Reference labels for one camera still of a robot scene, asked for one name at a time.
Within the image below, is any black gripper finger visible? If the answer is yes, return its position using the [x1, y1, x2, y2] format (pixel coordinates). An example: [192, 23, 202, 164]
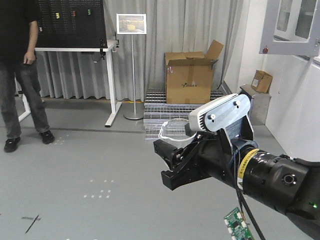
[161, 165, 213, 191]
[153, 139, 192, 167]

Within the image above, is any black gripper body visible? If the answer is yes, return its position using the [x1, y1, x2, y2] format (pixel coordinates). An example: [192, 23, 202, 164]
[172, 132, 236, 187]

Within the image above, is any clear glass beaker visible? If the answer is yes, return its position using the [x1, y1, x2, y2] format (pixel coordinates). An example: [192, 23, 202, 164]
[158, 118, 197, 148]

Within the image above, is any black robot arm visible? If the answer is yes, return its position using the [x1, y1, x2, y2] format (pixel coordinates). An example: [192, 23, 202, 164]
[153, 130, 320, 240]

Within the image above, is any grey metal cabinet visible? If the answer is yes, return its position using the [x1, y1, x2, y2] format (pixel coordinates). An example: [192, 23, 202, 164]
[240, 84, 271, 126]

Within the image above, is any stack of metal grates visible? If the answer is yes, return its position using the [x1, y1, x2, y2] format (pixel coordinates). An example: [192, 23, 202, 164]
[143, 83, 232, 141]

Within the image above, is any green circuit board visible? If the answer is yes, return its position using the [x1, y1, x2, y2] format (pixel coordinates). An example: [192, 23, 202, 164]
[224, 207, 254, 240]

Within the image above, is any white standing desk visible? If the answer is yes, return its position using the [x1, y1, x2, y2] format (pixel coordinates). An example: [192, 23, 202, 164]
[14, 38, 123, 128]

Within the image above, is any large open cardboard box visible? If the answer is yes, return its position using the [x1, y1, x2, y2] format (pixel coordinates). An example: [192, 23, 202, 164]
[164, 40, 224, 104]

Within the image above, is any small cardboard box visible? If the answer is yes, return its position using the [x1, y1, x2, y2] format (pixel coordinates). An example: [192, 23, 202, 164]
[251, 70, 273, 94]

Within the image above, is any grey curtain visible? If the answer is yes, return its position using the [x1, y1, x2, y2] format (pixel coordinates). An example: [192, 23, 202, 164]
[34, 0, 245, 101]

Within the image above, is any sign stand with picture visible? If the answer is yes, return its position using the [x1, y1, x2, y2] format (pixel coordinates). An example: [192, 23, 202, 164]
[116, 13, 147, 120]

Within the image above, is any black pegboard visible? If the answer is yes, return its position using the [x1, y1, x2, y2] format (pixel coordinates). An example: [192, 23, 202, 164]
[35, 0, 107, 48]

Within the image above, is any person in black shirt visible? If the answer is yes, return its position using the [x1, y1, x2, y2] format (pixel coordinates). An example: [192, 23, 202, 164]
[0, 0, 55, 153]

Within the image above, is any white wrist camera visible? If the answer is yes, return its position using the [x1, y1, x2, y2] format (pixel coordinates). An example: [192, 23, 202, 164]
[188, 93, 251, 132]

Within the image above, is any black cable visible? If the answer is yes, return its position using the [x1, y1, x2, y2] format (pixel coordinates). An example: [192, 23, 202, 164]
[219, 152, 266, 240]

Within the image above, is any grey window frame door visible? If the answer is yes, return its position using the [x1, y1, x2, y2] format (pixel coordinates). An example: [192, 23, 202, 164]
[259, 0, 320, 57]

